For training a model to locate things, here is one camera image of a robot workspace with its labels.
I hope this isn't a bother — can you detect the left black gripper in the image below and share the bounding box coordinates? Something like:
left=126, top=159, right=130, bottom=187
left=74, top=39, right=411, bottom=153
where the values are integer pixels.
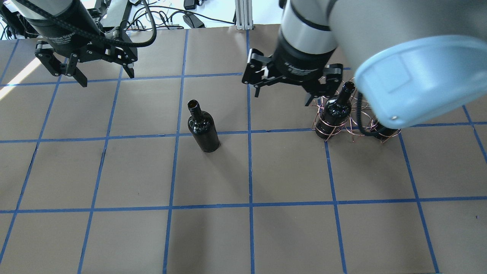
left=35, top=29, right=138, bottom=88

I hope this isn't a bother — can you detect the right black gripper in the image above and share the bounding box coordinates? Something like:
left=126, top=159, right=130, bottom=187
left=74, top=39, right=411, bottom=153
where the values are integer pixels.
left=242, top=48, right=343, bottom=107

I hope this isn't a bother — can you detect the dark green wine bottle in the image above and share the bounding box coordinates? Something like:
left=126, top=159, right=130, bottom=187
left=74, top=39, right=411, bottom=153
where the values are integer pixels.
left=187, top=99, right=220, bottom=153

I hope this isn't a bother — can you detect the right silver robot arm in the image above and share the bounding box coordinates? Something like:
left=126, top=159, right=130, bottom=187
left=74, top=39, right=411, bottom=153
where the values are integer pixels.
left=242, top=0, right=487, bottom=129

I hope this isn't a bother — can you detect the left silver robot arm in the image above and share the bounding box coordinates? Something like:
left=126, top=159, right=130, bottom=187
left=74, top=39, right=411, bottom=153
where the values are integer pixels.
left=13, top=0, right=138, bottom=87

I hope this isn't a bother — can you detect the dark bottle in basket corner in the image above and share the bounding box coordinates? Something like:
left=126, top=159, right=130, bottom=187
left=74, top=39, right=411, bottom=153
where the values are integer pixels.
left=315, top=81, right=355, bottom=140

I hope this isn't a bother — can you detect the dark bottle in basket end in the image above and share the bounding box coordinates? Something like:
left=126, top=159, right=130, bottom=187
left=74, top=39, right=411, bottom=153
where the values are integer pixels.
left=371, top=119, right=398, bottom=141

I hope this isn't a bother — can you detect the black power adapter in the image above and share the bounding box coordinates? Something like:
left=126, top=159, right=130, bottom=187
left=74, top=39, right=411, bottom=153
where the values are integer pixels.
left=183, top=13, right=205, bottom=29

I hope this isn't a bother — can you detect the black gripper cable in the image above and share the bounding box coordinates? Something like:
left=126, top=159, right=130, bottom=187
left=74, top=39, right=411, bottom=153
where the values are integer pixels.
left=15, top=0, right=158, bottom=48

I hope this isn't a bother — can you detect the copper wire wine basket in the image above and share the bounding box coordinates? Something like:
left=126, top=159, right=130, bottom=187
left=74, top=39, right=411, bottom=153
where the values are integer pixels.
left=311, top=89, right=401, bottom=143

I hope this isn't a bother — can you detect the aluminium frame post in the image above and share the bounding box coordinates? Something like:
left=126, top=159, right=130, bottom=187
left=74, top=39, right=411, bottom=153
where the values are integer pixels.
left=235, top=0, right=254, bottom=30

